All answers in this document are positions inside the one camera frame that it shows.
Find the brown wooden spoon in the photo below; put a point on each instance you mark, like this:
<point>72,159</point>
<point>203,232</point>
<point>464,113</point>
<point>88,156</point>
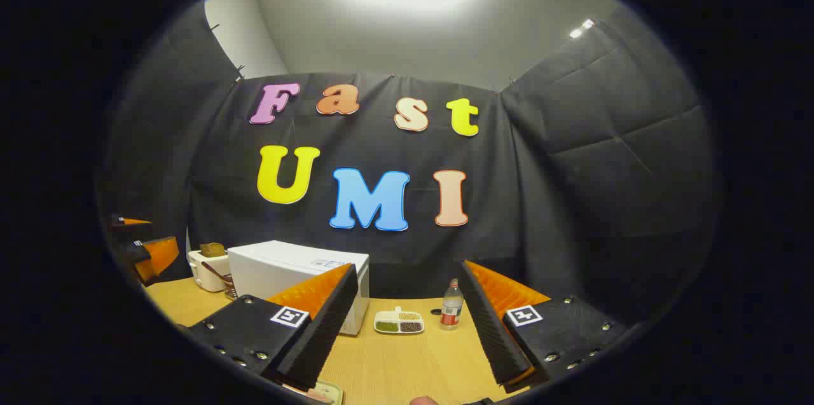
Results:
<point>216,271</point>

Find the white toaster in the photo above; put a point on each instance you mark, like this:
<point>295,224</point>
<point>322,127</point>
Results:
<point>206,271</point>

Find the brown bread slice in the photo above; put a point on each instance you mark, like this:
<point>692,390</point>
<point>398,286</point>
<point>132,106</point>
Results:
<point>213,250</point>

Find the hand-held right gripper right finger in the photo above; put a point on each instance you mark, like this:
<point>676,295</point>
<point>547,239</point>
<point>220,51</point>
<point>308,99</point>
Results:
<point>489,329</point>

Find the small ceiling light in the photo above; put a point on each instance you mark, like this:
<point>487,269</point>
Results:
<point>582,28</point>

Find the pink food piece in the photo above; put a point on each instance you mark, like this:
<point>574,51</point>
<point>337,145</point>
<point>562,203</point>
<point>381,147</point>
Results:
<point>316,397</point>

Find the white divided dish with beans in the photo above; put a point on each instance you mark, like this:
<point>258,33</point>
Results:
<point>399,322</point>

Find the black backdrop cloth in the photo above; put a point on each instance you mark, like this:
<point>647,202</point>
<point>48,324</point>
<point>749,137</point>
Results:
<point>572,201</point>

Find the white microwave oven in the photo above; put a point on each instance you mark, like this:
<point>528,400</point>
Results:
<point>280,265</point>

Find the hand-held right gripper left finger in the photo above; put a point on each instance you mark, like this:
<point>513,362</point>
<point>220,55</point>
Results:
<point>324,329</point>

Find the clear bottle with red label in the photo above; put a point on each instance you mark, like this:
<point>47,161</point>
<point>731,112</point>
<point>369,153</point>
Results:
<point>451,309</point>

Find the pale speckled tray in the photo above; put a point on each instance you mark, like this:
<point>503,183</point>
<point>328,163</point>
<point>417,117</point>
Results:
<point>332,388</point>

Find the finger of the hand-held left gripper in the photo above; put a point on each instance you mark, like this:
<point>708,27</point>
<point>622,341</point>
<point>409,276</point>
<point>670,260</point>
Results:
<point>130,232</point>
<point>159,259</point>

